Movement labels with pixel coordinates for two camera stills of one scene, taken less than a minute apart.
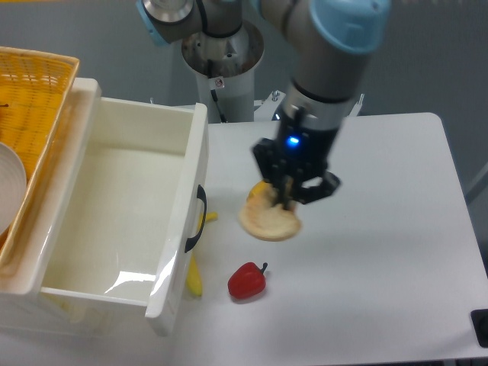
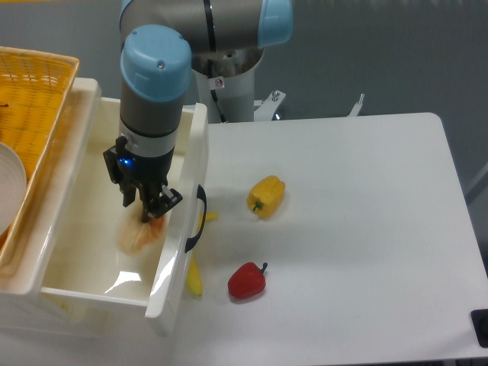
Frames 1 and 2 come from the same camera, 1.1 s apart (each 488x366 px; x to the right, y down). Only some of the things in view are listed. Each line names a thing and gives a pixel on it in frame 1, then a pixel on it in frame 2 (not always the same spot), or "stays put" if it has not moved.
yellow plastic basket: [36, 92] stays put
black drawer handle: [201, 195] stays put
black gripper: [303, 152] to [133, 169]
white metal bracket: [268, 107] stays put
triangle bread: [266, 217] to [137, 237]
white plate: [13, 187] stays put
